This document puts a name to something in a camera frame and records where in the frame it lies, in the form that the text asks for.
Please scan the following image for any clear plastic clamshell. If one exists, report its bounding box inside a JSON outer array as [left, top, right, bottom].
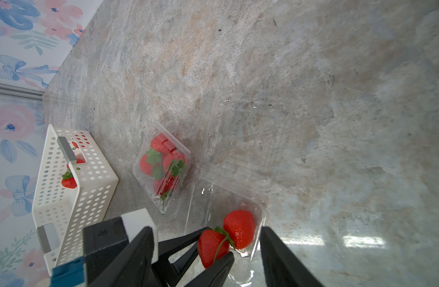
[[185, 156, 274, 285], [132, 121, 191, 214]]

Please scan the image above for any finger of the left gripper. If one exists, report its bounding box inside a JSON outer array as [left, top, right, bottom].
[[152, 227, 209, 287], [186, 252, 235, 287]]

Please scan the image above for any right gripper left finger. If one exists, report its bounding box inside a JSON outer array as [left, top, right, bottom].
[[91, 227, 156, 287]]

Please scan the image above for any strawberry with stem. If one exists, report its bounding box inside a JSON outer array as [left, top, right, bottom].
[[139, 148, 162, 176]]

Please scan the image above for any strawberry lone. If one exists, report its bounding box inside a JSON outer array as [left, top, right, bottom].
[[150, 133, 176, 154]]

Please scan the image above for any strawberry back row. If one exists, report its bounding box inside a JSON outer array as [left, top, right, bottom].
[[153, 177, 179, 200], [223, 210, 256, 249], [198, 227, 235, 269]]

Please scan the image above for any white perforated plastic basket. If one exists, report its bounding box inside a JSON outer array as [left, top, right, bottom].
[[32, 125, 119, 275]]

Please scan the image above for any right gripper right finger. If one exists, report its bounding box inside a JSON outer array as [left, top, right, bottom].
[[260, 227, 323, 287]]

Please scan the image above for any left aluminium corner post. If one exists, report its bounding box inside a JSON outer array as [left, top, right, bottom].
[[0, 84, 43, 100]]

